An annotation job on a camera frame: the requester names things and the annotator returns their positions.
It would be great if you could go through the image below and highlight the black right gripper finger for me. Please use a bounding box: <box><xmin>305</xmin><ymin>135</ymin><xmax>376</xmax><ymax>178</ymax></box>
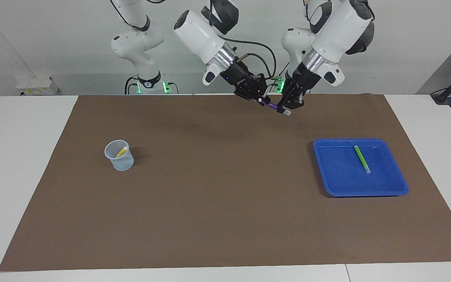
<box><xmin>249</xmin><ymin>74</ymin><xmax>271</xmax><ymax>105</ymax></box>
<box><xmin>233</xmin><ymin>84</ymin><xmax>267</xmax><ymax>106</ymax></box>

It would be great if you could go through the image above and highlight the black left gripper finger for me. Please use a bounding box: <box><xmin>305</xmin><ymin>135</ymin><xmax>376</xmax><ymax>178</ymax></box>
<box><xmin>277</xmin><ymin>81</ymin><xmax>294</xmax><ymax>113</ymax></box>
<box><xmin>286</xmin><ymin>91</ymin><xmax>306</xmax><ymax>111</ymax></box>

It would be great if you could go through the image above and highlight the purple pen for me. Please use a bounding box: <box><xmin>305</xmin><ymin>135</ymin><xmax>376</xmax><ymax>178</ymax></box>
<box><xmin>258</xmin><ymin>98</ymin><xmax>292</xmax><ymax>116</ymax></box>

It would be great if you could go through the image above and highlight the green pen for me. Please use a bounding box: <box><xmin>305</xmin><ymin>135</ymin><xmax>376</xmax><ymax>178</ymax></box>
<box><xmin>354</xmin><ymin>145</ymin><xmax>371</xmax><ymax>174</ymax></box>

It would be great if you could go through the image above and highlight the brown table mat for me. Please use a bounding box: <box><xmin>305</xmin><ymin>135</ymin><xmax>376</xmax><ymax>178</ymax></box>
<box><xmin>0</xmin><ymin>94</ymin><xmax>451</xmax><ymax>272</ymax></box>

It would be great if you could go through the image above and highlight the blue plastic tray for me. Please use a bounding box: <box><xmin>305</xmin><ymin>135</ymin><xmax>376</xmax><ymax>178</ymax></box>
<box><xmin>313</xmin><ymin>138</ymin><xmax>409</xmax><ymax>197</ymax></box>

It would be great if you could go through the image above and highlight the translucent plastic cup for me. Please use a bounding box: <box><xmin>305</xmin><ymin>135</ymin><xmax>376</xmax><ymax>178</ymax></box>
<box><xmin>105</xmin><ymin>140</ymin><xmax>135</xmax><ymax>171</ymax></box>

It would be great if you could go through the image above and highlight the black left base cable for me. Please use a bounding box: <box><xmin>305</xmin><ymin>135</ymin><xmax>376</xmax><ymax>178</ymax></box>
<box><xmin>254</xmin><ymin>59</ymin><xmax>290</xmax><ymax>93</ymax></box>

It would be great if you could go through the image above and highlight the black right arm gripper cable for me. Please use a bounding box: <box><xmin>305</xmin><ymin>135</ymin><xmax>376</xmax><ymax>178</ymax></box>
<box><xmin>218</xmin><ymin>35</ymin><xmax>277</xmax><ymax>81</ymax></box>

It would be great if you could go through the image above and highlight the white wall socket box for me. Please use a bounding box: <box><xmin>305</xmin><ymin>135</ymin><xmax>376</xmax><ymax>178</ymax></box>
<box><xmin>16</xmin><ymin>76</ymin><xmax>60</xmax><ymax>96</ymax></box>

